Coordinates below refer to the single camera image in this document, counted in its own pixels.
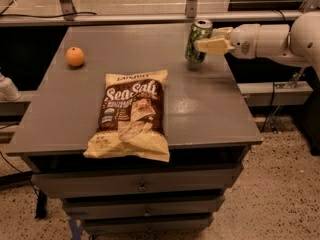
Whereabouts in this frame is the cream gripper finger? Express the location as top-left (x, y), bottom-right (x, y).
top-left (194, 38), bottom-right (235, 55)
top-left (211, 27), bottom-right (233, 40)

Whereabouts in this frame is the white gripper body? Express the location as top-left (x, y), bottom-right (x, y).
top-left (229, 24), bottom-right (261, 59)

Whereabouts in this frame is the green soda can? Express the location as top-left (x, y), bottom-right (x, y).
top-left (185, 19), bottom-right (213, 64)

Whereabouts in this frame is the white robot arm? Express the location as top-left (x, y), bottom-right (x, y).
top-left (194, 11), bottom-right (320, 78)

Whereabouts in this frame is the grey drawer cabinet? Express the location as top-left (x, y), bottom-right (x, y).
top-left (7, 24), bottom-right (262, 235)

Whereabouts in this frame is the sea salt chips bag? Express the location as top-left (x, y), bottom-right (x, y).
top-left (84, 70), bottom-right (170, 162)

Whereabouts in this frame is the orange fruit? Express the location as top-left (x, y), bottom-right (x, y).
top-left (65, 47), bottom-right (84, 67)

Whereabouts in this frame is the middle drawer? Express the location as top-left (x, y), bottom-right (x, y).
top-left (63, 195), bottom-right (225, 220)

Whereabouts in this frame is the drawer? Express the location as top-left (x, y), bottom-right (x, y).
top-left (83, 213), bottom-right (213, 235)
top-left (32, 164), bottom-right (243, 199)
top-left (63, 195), bottom-right (225, 220)

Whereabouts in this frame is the white pipe at left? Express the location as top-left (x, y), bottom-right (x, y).
top-left (0, 73), bottom-right (21, 101)

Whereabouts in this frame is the top drawer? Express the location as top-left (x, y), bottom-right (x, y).
top-left (32, 164), bottom-right (243, 199)

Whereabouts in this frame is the bottom drawer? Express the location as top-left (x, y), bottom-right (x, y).
top-left (83, 213), bottom-right (213, 235)

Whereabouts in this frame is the metal frame rail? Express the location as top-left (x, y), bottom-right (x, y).
top-left (0, 0), bottom-right (320, 27)

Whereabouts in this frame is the black cable on rail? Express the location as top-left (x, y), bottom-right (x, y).
top-left (0, 11), bottom-right (98, 20)

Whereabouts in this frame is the black floor cable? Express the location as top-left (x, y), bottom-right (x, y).
top-left (0, 122), bottom-right (40, 198)

